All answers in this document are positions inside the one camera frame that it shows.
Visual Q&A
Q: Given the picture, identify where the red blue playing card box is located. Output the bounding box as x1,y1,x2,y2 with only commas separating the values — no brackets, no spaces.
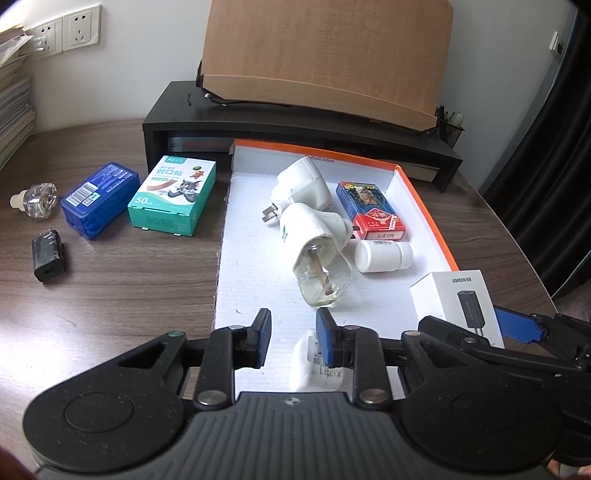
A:
335,180,410,241

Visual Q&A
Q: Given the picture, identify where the black curtain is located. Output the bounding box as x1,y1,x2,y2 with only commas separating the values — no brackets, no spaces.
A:
478,0,591,301

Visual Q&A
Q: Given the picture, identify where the white charger box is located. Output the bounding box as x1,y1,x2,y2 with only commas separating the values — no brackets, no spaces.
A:
409,270,505,350

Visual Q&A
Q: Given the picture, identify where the white charger plug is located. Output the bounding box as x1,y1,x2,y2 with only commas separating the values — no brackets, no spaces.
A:
289,329,348,392

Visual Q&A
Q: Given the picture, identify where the blue plastic box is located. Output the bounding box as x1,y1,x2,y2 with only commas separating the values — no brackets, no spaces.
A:
61,161,141,240

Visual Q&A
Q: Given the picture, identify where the orange cardboard box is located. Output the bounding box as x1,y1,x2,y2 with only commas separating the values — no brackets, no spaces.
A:
211,138,462,402

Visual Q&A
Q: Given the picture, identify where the black desk riser shelf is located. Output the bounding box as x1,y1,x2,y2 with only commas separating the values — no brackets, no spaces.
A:
142,80,464,193

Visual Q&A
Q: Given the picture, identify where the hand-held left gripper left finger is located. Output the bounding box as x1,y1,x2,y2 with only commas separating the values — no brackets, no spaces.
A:
111,308,272,412

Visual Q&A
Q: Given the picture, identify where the white wall socket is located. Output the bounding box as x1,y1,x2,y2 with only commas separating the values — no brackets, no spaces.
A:
31,17,64,57
61,4,102,48

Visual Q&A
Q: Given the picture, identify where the black charger plug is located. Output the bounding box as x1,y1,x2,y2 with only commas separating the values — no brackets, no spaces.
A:
31,229,66,284

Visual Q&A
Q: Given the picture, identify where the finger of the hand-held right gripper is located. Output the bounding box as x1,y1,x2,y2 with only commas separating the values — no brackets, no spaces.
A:
495,307,591,356
418,316,578,377

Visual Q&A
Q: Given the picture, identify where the white pill bottle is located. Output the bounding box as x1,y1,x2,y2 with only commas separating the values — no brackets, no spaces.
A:
354,239,414,274

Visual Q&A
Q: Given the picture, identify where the white plug-in heater with bottle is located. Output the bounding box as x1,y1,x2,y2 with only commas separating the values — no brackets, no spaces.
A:
278,202,355,308

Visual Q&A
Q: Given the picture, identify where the pale thick book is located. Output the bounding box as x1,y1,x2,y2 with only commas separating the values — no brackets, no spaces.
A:
404,161,439,183

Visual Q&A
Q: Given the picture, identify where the stack of books and papers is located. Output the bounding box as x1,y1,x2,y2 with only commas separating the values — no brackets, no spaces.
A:
0,25,37,171

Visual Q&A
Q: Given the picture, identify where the clear refill bottle white cap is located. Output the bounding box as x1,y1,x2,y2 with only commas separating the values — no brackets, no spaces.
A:
10,183,59,219

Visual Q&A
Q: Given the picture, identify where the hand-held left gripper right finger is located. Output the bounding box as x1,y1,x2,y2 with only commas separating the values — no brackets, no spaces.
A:
315,307,467,411

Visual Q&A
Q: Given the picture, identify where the teal bandage box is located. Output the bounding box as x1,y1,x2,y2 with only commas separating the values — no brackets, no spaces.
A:
127,154,218,238

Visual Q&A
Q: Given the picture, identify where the black mesh pen holder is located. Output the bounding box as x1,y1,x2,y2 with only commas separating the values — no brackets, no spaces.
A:
435,105,465,149

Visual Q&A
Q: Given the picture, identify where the brown cardboard sheet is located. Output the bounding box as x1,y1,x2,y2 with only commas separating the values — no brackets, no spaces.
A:
198,0,455,136

